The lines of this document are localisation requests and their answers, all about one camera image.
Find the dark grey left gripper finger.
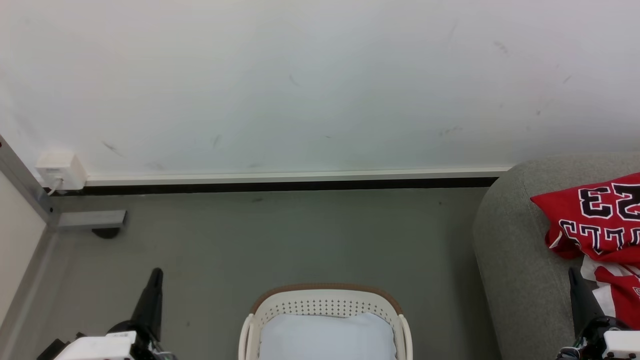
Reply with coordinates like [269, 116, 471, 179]
[130, 267, 165, 342]

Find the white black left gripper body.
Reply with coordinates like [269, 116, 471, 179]
[37, 322, 177, 360]

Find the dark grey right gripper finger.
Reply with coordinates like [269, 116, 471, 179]
[568, 266, 607, 337]

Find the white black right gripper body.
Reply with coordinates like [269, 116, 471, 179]
[556, 316, 640, 360]

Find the red white basketball jersey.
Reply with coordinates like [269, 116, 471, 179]
[530, 172, 640, 331]

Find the white perforated laundry basket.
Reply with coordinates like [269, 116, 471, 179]
[238, 283, 414, 360]

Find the grey fabric sofa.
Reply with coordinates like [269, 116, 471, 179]
[472, 152, 640, 360]

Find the white black baseboard strip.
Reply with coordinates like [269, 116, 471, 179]
[49, 167, 512, 197]

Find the light blue folded cloth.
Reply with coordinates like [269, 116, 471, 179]
[258, 312, 398, 360]

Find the white wall outlet box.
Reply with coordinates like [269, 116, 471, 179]
[35, 152, 88, 192]

